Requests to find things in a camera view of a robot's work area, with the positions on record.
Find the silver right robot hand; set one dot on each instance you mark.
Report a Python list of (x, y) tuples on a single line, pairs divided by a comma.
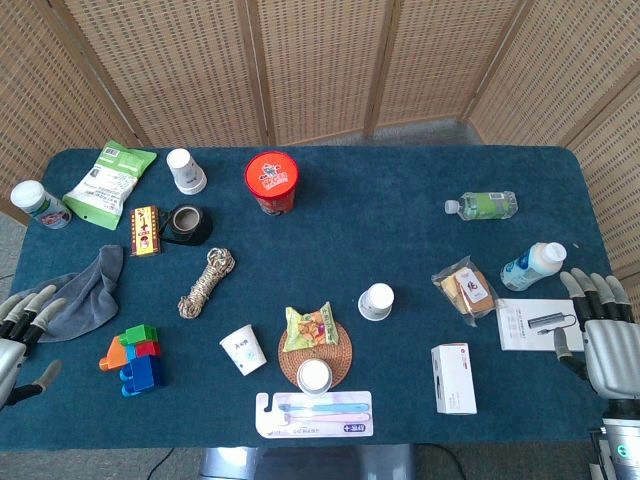
[(615, 350)]

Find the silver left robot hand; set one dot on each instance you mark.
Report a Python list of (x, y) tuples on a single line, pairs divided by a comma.
[(10, 360)]

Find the paper cup green fern print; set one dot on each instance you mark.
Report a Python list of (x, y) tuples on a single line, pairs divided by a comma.
[(243, 351)]

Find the paper cup green flower print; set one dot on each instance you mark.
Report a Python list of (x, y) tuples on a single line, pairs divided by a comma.
[(376, 300)]

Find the paper cup blue flower print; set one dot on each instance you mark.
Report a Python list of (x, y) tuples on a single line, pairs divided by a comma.
[(314, 376)]

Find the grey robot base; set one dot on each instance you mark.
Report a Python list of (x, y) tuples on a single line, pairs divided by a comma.
[(305, 465)]

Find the paper cups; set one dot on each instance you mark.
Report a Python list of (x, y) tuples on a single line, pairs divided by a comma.
[(186, 172)]

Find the white usb hub box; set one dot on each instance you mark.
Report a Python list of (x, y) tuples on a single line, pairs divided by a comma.
[(525, 325)]

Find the grey cloth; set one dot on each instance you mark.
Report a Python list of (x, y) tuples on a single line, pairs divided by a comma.
[(90, 295)]

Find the white milk bottle blue label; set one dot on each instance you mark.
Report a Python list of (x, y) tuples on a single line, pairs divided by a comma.
[(530, 265)]

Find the colourful toy building blocks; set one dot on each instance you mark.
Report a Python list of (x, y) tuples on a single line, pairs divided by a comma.
[(142, 370)]

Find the white jar green label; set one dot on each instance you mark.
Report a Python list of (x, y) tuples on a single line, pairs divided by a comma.
[(40, 205)]

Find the packaged bread slices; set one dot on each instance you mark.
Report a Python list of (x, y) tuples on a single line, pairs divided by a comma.
[(467, 292)]

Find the white cardboard box red logo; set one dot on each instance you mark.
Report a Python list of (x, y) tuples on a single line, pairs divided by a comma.
[(455, 380)]

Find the yellow red small box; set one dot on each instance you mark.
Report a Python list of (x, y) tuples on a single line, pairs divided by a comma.
[(146, 232)]

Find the clear bottle green label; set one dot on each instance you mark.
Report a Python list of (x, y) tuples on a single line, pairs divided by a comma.
[(487, 205)]

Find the green white snack bag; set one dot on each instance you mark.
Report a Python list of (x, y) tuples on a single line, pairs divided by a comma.
[(107, 185)]

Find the black tape roll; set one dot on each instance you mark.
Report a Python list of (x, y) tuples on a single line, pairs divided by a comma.
[(197, 232)]

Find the round woven coaster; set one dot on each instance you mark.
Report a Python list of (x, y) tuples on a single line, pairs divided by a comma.
[(340, 362)]

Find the pink toothbrush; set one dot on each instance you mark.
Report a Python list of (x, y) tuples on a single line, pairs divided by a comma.
[(330, 417)]

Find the blue toothbrush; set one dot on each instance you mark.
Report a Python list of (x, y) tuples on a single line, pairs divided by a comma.
[(325, 407)]

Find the green chips packet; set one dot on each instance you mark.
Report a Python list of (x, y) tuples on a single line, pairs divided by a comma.
[(310, 327)]

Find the toothbrush blister pack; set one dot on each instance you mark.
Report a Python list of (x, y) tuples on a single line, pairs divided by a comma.
[(320, 430)]

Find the red instant noodle tub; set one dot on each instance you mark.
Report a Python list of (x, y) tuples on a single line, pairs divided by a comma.
[(271, 177)]

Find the woven bamboo folding screen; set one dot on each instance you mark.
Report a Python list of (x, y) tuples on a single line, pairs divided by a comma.
[(320, 65)]

